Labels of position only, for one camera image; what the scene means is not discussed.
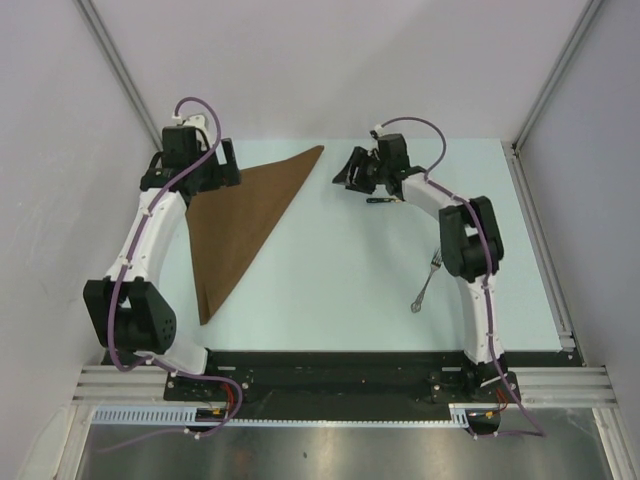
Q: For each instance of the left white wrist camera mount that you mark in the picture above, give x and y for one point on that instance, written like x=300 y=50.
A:
x=199 y=121

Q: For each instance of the aluminium front rail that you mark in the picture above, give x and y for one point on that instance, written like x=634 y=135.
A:
x=560 y=387

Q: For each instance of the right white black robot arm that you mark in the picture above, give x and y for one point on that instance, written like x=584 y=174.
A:
x=470 y=243

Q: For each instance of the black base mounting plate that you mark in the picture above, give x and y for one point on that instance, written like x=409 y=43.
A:
x=436 y=377

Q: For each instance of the right aluminium corner post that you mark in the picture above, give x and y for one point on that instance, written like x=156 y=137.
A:
x=559 y=70

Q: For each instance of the left aluminium corner post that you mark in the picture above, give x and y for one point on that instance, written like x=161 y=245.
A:
x=107 y=46

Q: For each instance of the aluminium rail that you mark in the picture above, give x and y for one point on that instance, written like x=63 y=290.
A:
x=560 y=387
x=553 y=290

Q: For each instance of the silver fork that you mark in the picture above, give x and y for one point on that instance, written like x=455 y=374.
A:
x=435 y=264

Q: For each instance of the right side aluminium rail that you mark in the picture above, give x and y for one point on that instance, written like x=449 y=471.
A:
x=553 y=290

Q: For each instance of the aluminium corner post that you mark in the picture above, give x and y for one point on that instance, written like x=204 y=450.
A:
x=107 y=46
x=559 y=70

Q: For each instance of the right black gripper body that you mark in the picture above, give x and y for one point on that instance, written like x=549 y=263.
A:
x=382 y=170

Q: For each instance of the gold spoon with dark handle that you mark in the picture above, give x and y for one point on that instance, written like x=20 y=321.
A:
x=381 y=200

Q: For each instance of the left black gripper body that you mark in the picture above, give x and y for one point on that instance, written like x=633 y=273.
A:
x=209 y=174

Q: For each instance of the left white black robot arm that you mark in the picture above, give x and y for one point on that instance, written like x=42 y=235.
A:
x=144 y=309

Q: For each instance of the brown cloth napkin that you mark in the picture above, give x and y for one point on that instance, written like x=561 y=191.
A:
x=229 y=226

